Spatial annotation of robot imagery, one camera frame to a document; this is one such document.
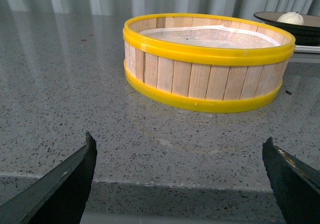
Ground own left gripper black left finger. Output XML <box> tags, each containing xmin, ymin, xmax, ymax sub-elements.
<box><xmin>0</xmin><ymin>132</ymin><xmax>97</xmax><ymax>224</ymax></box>

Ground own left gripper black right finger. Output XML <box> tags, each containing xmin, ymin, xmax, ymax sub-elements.
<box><xmin>262</xmin><ymin>137</ymin><xmax>320</xmax><ymax>224</ymax></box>

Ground beige plate with black rim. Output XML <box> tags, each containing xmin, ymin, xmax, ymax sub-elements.
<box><xmin>253</xmin><ymin>11</ymin><xmax>320</xmax><ymax>46</ymax></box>

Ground white steamed bun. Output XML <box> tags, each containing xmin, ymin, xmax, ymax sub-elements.
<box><xmin>277</xmin><ymin>12</ymin><xmax>304</xmax><ymax>25</ymax></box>

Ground white rectangular serving tray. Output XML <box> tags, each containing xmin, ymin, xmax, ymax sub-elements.
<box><xmin>294</xmin><ymin>45</ymin><xmax>320</xmax><ymax>54</ymax></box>

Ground yellow-rimmed bamboo steamer basket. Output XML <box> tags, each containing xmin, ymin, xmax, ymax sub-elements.
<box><xmin>123</xmin><ymin>13</ymin><xmax>296</xmax><ymax>113</ymax></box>

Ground white steamer liner cloth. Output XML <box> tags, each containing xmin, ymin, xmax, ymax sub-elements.
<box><xmin>140</xmin><ymin>25</ymin><xmax>280</xmax><ymax>49</ymax></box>

